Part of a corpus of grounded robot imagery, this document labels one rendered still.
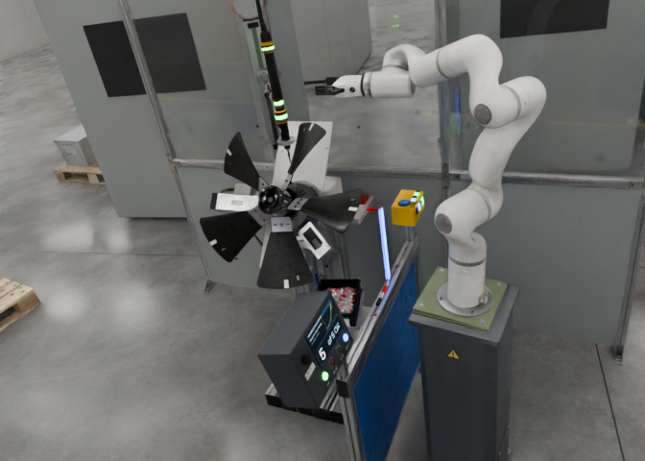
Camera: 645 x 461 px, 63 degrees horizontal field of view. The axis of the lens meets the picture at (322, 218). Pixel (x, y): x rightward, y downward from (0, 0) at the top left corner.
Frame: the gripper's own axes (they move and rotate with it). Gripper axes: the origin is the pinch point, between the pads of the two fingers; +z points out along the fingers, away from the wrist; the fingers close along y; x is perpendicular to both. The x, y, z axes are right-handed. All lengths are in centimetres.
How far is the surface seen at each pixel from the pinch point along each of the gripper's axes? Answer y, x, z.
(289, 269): -18, -68, 18
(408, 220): 21, -65, -20
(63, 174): 202, -160, 439
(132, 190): 139, -135, 268
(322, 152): 34, -41, 22
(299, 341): -78, -41, -21
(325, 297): -61, -40, -21
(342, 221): -8, -49, -3
